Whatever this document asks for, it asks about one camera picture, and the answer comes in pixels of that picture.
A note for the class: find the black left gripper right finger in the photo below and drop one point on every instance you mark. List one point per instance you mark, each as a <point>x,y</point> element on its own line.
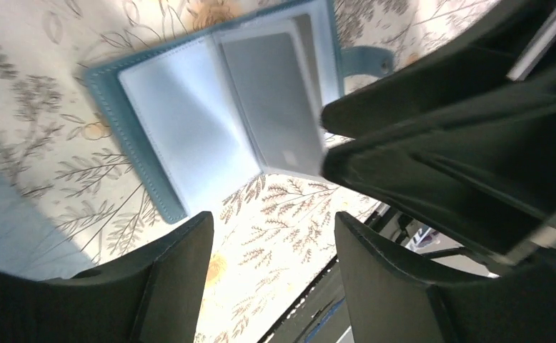
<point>396,295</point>

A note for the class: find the floral patterned table cloth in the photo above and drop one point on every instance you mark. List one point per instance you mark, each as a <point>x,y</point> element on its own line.
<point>272,237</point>

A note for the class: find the dark grey credit card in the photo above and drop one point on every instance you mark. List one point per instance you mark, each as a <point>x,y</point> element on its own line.
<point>271,78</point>

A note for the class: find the teal card holder wallet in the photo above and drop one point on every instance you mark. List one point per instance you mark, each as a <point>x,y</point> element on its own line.
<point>175,112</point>

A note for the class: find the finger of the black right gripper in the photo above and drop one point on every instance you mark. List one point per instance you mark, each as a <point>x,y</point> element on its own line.
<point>504,63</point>
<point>488,182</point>

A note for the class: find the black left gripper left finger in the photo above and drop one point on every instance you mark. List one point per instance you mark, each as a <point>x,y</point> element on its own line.
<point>152,294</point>

